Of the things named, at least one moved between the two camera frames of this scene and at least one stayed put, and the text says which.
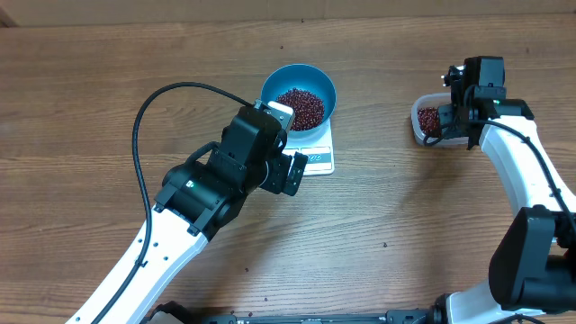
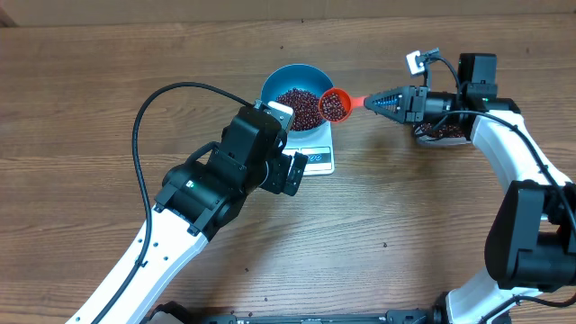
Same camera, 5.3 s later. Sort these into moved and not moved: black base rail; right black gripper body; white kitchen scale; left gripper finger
Moved: right black gripper body
Not moved: black base rail; left gripper finger; white kitchen scale
